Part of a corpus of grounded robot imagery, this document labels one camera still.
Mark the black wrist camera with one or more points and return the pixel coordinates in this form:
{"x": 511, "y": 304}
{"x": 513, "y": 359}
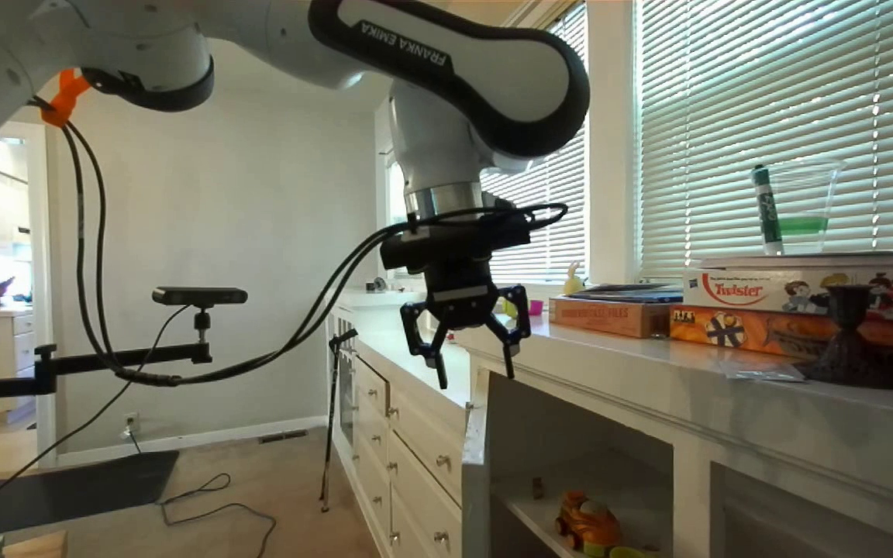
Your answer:
{"x": 458, "y": 249}

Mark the clear plastic cup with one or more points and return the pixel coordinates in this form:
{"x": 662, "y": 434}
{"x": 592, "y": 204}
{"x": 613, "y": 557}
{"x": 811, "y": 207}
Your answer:
{"x": 808, "y": 234}

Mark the wide white window blinds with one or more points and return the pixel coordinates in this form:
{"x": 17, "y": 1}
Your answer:
{"x": 735, "y": 103}

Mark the dark flat book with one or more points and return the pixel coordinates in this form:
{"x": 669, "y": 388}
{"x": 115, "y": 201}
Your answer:
{"x": 621, "y": 291}

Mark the black stereo camera bar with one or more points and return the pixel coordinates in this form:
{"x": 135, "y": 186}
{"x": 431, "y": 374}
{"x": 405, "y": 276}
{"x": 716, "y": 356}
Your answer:
{"x": 200, "y": 297}

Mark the white drawer cabinet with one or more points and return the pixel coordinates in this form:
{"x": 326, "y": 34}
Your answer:
{"x": 418, "y": 434}

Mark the white red board game box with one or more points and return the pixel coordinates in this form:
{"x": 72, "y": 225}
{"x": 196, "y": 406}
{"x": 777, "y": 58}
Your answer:
{"x": 757, "y": 290}

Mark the orange board game box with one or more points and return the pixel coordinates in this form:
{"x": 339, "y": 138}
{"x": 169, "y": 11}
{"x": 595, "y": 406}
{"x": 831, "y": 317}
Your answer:
{"x": 735, "y": 329}

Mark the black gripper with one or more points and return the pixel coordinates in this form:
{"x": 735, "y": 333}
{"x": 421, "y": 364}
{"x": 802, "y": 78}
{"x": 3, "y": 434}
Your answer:
{"x": 460, "y": 286}

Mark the white wall outlet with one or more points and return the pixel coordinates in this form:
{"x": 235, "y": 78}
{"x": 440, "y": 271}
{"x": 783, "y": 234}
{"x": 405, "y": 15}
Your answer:
{"x": 130, "y": 425}

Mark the small dark object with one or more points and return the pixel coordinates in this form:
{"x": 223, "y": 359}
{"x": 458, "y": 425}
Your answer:
{"x": 373, "y": 282}

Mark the green marker pen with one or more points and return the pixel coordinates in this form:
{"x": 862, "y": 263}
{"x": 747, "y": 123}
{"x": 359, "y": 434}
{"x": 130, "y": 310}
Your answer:
{"x": 768, "y": 207}

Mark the black tripod stand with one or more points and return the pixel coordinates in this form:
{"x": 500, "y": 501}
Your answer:
{"x": 335, "y": 413}

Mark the black floor mat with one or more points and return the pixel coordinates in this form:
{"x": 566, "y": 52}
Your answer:
{"x": 55, "y": 497}

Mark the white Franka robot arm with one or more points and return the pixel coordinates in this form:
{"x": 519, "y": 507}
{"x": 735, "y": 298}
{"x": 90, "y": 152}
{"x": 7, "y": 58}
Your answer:
{"x": 446, "y": 71}

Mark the orange toy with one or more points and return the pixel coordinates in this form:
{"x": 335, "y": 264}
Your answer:
{"x": 588, "y": 522}

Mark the brown game box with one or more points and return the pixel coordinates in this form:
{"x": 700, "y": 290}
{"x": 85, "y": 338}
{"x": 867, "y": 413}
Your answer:
{"x": 602, "y": 317}

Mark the yellow plush bunny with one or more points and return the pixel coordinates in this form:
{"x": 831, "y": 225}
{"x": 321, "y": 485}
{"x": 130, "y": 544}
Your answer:
{"x": 576, "y": 279}

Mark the dark wooden goblet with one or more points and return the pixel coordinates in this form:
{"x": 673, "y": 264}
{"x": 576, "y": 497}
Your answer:
{"x": 855, "y": 351}

